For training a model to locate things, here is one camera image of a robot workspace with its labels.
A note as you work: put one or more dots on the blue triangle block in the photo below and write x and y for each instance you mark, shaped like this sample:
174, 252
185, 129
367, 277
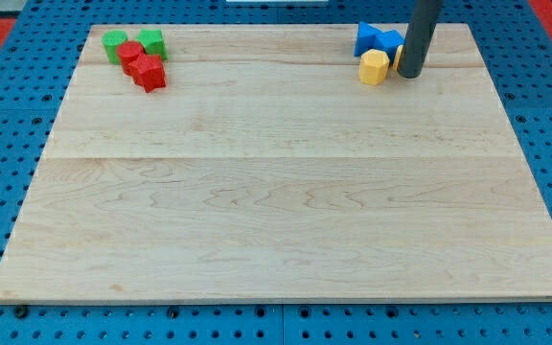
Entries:
366, 36

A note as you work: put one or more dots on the wooden board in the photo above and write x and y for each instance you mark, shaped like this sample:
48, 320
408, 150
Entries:
266, 172

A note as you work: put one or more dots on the yellow hexagon block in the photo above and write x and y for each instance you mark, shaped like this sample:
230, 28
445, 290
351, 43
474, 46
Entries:
373, 67

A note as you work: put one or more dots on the red star block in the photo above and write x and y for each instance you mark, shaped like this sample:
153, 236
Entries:
148, 71

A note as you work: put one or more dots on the blue cube block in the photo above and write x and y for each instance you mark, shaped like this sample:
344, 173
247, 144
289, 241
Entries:
389, 42

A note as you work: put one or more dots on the yellow block behind rod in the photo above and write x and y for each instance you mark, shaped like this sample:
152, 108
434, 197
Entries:
397, 58

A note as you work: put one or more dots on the green cube block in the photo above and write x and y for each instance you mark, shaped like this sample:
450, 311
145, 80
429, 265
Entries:
153, 42

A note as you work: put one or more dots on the green cylinder block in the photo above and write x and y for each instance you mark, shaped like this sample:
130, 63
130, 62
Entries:
111, 40

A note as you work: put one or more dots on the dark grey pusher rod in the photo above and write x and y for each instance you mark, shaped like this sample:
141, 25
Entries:
418, 37

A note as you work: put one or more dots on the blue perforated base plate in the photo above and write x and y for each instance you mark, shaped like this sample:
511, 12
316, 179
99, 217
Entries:
36, 64

